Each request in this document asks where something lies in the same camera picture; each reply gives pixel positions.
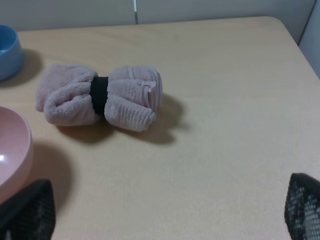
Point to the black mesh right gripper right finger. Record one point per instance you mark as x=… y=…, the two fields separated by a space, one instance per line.
x=302 y=207

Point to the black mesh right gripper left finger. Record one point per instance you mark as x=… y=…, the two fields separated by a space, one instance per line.
x=30 y=214

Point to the pink plastic bowl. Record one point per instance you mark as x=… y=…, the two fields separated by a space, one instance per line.
x=16 y=152

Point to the pink rolled towel black band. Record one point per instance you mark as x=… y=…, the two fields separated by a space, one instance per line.
x=75 y=95

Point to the blue plastic bowl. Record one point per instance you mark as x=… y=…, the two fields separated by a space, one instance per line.
x=11 y=53

